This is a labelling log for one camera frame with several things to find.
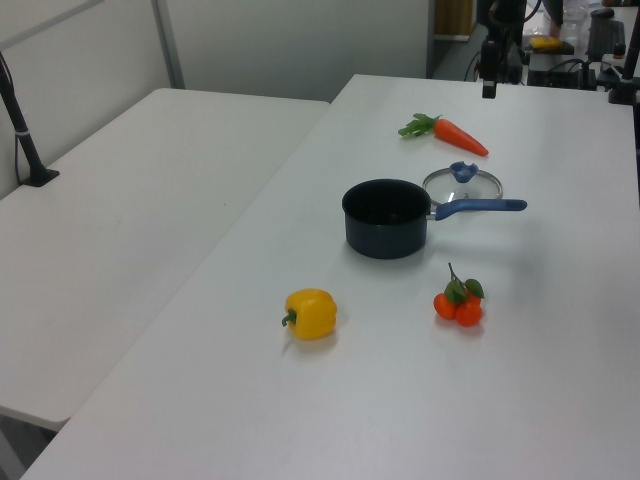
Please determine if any light wooden cabinet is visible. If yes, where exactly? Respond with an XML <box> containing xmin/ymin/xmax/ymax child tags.
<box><xmin>433</xmin><ymin>0</ymin><xmax>474</xmax><ymax>40</ymax></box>

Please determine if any orange toy carrot with leaves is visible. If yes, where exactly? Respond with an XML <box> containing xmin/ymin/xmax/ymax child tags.
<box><xmin>397</xmin><ymin>113</ymin><xmax>490</xmax><ymax>158</ymax></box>

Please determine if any dark pot with blue handle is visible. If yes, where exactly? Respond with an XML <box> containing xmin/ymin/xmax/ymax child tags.
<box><xmin>341</xmin><ymin>178</ymin><xmax>529</xmax><ymax>260</ymax></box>

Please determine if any orange toy tomato bunch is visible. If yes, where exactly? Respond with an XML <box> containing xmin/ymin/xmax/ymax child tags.
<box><xmin>432</xmin><ymin>262</ymin><xmax>486</xmax><ymax>328</ymax></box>

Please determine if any grey partition post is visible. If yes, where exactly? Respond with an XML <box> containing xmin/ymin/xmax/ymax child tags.
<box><xmin>151</xmin><ymin>0</ymin><xmax>187</xmax><ymax>91</ymax></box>

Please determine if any black electronics box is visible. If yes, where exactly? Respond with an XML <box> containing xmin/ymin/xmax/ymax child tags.
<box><xmin>526</xmin><ymin>59</ymin><xmax>597</xmax><ymax>92</ymax></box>

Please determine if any glass lid with blue knob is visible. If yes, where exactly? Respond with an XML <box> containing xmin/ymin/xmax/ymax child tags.
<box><xmin>422</xmin><ymin>160</ymin><xmax>504</xmax><ymax>208</ymax></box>

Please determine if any yellow toy bell pepper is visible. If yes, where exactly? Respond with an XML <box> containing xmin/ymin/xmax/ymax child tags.
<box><xmin>280</xmin><ymin>287</ymin><xmax>339</xmax><ymax>342</ymax></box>

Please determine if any black camera stand pole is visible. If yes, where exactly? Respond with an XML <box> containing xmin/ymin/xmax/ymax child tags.
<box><xmin>606</xmin><ymin>0</ymin><xmax>640</xmax><ymax>106</ymax></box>
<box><xmin>0</xmin><ymin>49</ymin><xmax>61</xmax><ymax>189</ymax></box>

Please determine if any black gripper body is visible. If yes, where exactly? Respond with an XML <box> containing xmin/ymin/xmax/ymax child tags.
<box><xmin>480</xmin><ymin>30</ymin><xmax>502</xmax><ymax>76</ymax></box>

